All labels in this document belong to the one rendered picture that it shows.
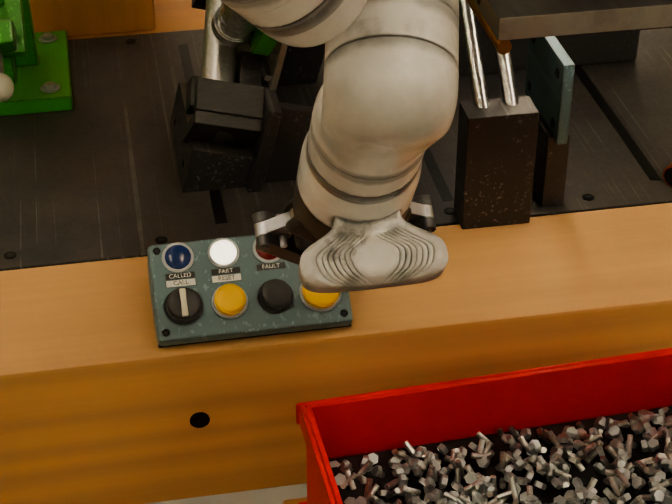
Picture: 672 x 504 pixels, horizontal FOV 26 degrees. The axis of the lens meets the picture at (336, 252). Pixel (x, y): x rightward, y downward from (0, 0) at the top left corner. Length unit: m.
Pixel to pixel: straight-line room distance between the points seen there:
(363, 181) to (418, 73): 0.13
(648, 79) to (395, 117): 0.80
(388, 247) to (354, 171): 0.07
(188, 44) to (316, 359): 0.53
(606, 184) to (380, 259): 0.48
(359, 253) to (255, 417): 0.30
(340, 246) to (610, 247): 0.40
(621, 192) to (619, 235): 0.07
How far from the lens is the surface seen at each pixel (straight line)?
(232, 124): 1.26
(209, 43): 1.30
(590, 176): 1.33
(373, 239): 0.88
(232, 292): 1.10
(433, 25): 0.74
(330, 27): 0.69
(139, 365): 1.11
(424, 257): 0.88
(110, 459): 1.17
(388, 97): 0.72
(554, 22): 1.08
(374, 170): 0.82
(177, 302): 1.10
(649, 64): 1.54
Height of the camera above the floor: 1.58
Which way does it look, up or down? 34 degrees down
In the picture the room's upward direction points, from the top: straight up
